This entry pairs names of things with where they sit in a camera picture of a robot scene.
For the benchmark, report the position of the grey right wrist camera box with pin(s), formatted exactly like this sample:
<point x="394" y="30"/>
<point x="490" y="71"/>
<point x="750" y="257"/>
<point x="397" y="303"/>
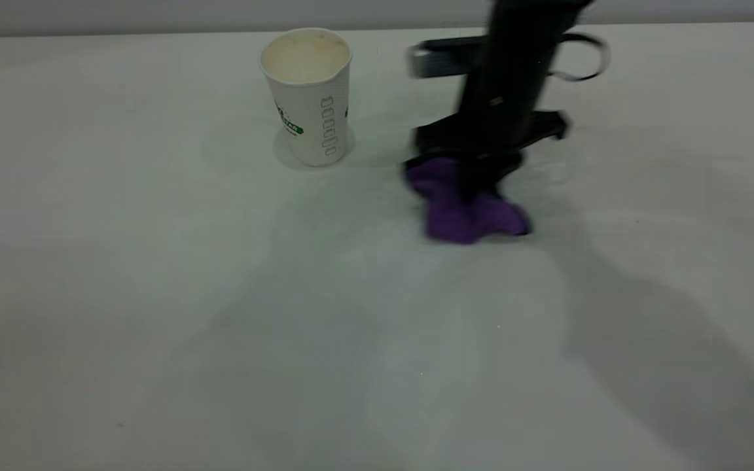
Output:
<point x="442" y="57"/>

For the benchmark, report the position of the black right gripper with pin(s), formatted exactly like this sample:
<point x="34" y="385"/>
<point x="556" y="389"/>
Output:
<point x="498" y="124"/>

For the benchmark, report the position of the purple cloth with black trim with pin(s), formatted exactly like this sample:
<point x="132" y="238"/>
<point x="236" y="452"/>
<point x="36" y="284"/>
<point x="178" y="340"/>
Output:
<point x="462" y="219"/>

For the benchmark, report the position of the white paper coffee cup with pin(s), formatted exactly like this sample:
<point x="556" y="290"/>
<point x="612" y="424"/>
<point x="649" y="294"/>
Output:
<point x="308" y="111"/>

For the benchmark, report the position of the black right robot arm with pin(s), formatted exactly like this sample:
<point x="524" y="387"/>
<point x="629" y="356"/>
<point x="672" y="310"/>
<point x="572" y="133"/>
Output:
<point x="524" y="29"/>

